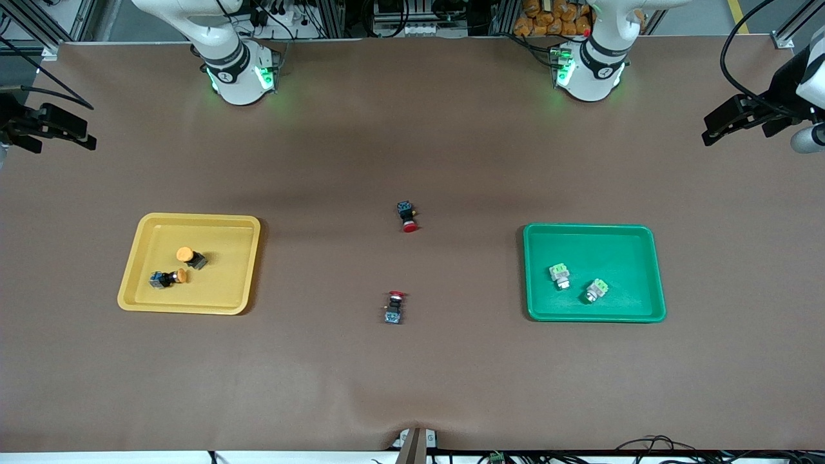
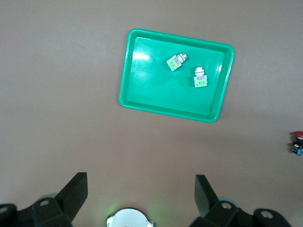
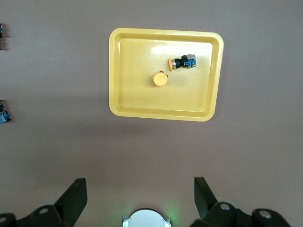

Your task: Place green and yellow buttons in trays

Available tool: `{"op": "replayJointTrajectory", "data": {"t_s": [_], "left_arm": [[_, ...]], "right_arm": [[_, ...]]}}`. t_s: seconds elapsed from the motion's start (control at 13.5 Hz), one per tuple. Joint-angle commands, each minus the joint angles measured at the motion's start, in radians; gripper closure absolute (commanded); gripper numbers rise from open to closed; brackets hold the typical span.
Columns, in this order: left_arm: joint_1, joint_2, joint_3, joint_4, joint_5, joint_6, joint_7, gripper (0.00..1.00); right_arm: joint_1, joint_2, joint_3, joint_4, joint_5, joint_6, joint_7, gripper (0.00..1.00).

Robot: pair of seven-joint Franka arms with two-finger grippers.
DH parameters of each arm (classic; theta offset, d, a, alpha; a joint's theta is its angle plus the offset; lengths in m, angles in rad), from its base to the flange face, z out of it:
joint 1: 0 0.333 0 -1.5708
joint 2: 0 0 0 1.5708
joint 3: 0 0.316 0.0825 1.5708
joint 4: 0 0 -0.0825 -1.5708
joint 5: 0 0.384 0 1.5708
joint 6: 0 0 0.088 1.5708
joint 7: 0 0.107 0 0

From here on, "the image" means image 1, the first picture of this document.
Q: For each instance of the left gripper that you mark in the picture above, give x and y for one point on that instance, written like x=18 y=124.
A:
x=778 y=90

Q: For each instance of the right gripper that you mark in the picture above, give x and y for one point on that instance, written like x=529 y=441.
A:
x=14 y=120

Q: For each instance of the yellow mushroom push button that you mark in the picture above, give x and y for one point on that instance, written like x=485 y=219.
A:
x=161 y=279
x=185 y=254

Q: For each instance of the green push button switch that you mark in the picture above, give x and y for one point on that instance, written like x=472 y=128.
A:
x=598 y=287
x=558 y=271

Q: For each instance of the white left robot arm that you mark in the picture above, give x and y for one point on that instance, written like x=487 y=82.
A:
x=596 y=77

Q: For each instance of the green plastic tray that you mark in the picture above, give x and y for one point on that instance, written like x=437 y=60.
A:
x=619 y=251

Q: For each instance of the orange wrapped items pile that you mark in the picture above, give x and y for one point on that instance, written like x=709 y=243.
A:
x=548 y=19

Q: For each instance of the yellow plastic tray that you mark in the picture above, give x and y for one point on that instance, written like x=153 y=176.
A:
x=219 y=290

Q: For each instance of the white power strip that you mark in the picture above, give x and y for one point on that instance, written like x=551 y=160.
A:
x=412 y=29

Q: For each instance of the red mushroom push button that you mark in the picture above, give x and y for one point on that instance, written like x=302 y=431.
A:
x=394 y=314
x=406 y=211

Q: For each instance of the green terminal connector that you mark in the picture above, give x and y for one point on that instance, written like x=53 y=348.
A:
x=495 y=458

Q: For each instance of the brown table mat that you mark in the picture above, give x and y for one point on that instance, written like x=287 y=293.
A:
x=412 y=374

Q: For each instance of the aluminium frame profile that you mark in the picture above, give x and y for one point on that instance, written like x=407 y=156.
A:
x=50 y=51
x=783 y=40

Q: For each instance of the aluminium frame post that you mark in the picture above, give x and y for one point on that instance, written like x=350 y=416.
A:
x=332 y=16
x=503 y=16

